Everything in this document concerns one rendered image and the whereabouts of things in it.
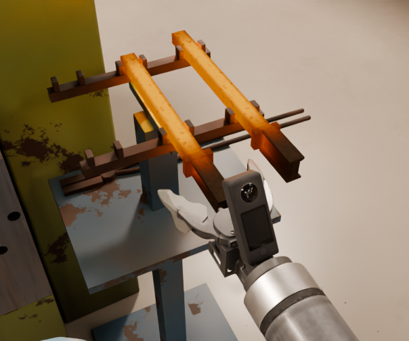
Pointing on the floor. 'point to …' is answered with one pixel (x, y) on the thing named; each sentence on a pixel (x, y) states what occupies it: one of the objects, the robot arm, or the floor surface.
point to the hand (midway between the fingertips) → (204, 170)
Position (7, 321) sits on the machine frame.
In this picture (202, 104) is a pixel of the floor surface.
